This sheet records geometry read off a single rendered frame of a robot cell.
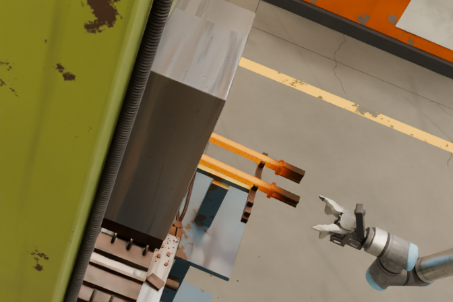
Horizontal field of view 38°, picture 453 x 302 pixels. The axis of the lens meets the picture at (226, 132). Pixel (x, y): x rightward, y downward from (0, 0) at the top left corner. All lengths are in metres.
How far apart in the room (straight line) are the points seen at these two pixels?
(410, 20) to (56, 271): 4.27
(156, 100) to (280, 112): 2.96
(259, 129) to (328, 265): 0.95
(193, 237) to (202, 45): 1.21
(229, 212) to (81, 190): 1.54
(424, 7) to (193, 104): 4.02
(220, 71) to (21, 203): 0.40
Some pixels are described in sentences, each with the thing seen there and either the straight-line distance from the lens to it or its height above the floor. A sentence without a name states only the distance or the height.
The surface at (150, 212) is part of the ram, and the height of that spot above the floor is 1.43.
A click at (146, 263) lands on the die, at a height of 0.99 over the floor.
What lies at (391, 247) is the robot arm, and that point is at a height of 0.95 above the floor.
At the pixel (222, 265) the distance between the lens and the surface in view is 2.27.
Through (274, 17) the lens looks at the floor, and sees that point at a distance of 4.90.
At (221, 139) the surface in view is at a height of 0.95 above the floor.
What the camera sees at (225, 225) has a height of 0.68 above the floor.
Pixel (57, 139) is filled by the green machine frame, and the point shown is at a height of 1.82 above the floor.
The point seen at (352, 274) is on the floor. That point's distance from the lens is 3.44.
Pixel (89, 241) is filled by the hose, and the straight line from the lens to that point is 1.13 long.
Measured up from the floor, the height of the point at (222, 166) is 0.95.
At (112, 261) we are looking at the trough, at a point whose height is 0.99.
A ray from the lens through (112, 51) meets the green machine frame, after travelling 0.75.
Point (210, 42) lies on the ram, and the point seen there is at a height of 1.76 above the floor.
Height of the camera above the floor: 2.44
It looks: 40 degrees down
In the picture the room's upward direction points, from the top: 25 degrees clockwise
